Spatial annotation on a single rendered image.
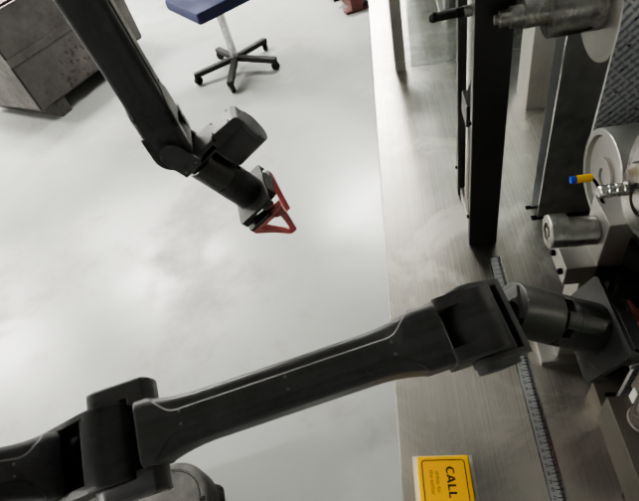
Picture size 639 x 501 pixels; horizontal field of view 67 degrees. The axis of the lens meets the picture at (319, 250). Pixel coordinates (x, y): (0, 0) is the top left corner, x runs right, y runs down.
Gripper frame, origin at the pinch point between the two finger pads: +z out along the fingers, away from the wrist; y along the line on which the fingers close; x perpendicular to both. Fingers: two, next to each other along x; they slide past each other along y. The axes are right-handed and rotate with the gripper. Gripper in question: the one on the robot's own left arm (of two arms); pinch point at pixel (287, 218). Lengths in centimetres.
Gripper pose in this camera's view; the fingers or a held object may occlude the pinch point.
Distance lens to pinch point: 86.8
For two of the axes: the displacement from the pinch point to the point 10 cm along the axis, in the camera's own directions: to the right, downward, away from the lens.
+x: -7.2, 6.0, 3.5
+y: -2.4, -6.9, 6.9
